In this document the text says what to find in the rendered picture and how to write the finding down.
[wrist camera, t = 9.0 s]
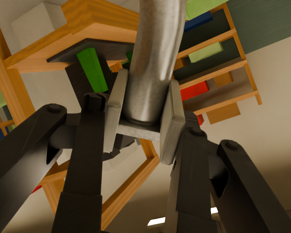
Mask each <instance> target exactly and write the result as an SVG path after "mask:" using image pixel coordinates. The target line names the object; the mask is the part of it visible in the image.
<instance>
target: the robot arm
mask: <svg viewBox="0 0 291 233"><path fill-rule="evenodd" d="M128 74H129V71H128V69H124V68H121V69H119V72H118V75H117V77H116V80H115V83H114V86H113V89H112V91H111V94H105V93H101V92H96V93H94V92H89V93H86V94H84V95H83V102H82V109H81V112H80V113H67V109H66V107H64V106H62V105H60V104H46V105H44V106H42V107H41V108H39V109H38V110H37V111H36V112H34V113H33V114H32V115H31V116H29V117H28V118H27V119H26V120H24V121H23V122H22V123H21V124H19V125H18V126H17V127H16V128H15V129H13V130H12V131H11V132H10V133H8V134H7V135H6V136H4V137H3V138H2V139H1V140H0V233H1V232H2V231H3V230H4V228H5V227H6V226H7V224H8V223H9V222H10V220H11V219H12V218H13V217H14V215H15V214H16V213H17V212H18V210H19V209H20V208H21V206H22V205H23V204H24V202H25V201H26V200H27V198H28V197H29V196H30V194H31V193H32V192H33V190H34V189H35V188H36V187H37V185H38V184H39V183H40V182H41V180H42V179H43V177H44V176H45V175H46V174H47V172H48V171H49V170H50V168H51V167H52V166H53V164H54V163H55V162H56V161H57V159H58V158H59V157H60V155H61V154H62V152H63V149H72V153H71V157H70V161H69V165H68V170H67V175H66V179H65V183H64V187H63V191H62V192H61V194H60V198H59V202H58V206H57V210H56V214H55V219H54V223H53V227H52V231H51V233H109V232H106V231H101V218H102V198H103V196H102V195H101V184H102V167H103V152H106V153H110V152H112V150H113V146H114V142H115V136H116V132H117V128H118V123H119V119H120V115H121V110H122V105H123V100H124V95H125V90H126V86H127V80H128ZM174 158H175V162H174V164H173V161H174ZM160 162H161V164H165V165H171V164H173V167H172V171H171V174H170V177H171V181H170V189H169V195H168V201H167V208H166V214H165V220H164V228H163V233H218V223H217V222H216V221H214V220H212V214H211V196H210V194H211V195H212V198H213V201H214V204H215V206H216V209H217V211H218V214H219V217H220V219H221V221H222V224H223V227H224V229H225V232H226V233H291V217H290V216H289V215H288V213H287V212H286V210H285V209H284V207H283V206H282V204H281V203H280V201H279V200H278V198H277V197H276V195H275V194H274V192H273V191H272V190H271V188H270V187H269V185H268V184H267V182H266V181H265V179H264V178H263V176H262V175H261V173H260V172H259V170H258V169H257V167H256V166H255V164H254V163H253V161H252V160H251V158H250V157H249V156H248V154H247V153H246V151H245V150H244V148H243V147H242V146H241V145H240V144H238V143H237V142H236V141H233V140H226V139H224V140H221V142H220V144H216V143H213V142H211V141H209V140H208V139H207V134H206V132H204V131H203V130H201V129H200V125H199V121H198V118H197V116H196V115H195V114H194V113H193V112H191V111H187V110H183V105H182V98H181V93H180V87H179V82H178V81H177V80H173V79H171V80H170V84H169V88H168V91H167V95H166V99H165V102H164V106H163V110H162V114H161V117H160Z"/></svg>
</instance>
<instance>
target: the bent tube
mask: <svg viewBox="0 0 291 233"><path fill-rule="evenodd" d="M186 8H187V0H139V25H138V30H137V35H136V40H135V44H134V49H133V55H132V60H131V65H130V69H129V74H128V80H127V86H126V90H125V95H124V100H123V105H122V110H121V115H120V119H119V123H118V128H117V132H116V133H118V134H122V135H128V136H133V137H137V138H142V139H146V140H151V141H157V142H160V117H161V114H162V110H163V106H164V102H165V99H166V95H167V91H168V88H169V84H170V80H171V76H172V73H173V69H174V66H175V62H176V58H177V54H178V50H179V47H180V44H181V40H182V35H183V31H184V25H185V18H186Z"/></svg>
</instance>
